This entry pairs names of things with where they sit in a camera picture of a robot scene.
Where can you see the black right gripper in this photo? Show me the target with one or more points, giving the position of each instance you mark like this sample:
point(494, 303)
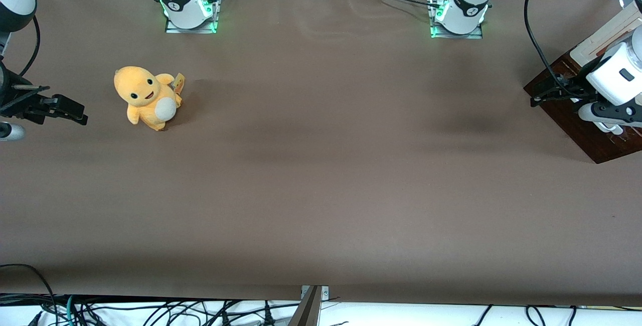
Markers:
point(15, 99)

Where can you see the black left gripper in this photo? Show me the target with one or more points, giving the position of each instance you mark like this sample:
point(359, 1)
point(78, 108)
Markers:
point(573, 88)

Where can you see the cream plastic drawer cabinet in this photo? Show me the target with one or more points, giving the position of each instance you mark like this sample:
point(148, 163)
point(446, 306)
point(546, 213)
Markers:
point(602, 40)

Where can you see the dark wooden base board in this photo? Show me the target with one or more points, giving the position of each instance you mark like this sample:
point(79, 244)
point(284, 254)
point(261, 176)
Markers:
point(597, 145)

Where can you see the yellow plush toy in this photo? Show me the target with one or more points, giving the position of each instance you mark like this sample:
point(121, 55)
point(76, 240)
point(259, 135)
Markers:
point(145, 95)

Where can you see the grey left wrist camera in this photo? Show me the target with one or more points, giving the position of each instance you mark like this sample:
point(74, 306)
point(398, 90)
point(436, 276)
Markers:
point(612, 113)

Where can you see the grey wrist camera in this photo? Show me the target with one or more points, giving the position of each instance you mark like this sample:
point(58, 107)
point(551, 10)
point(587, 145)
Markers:
point(612, 113)
point(10, 132)

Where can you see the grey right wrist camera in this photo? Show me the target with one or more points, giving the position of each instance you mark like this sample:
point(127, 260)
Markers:
point(10, 132)

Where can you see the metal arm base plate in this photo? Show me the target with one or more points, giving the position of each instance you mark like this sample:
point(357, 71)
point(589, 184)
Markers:
point(454, 35)
point(190, 27)

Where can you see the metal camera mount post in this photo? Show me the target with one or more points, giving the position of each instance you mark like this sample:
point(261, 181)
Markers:
point(308, 308)

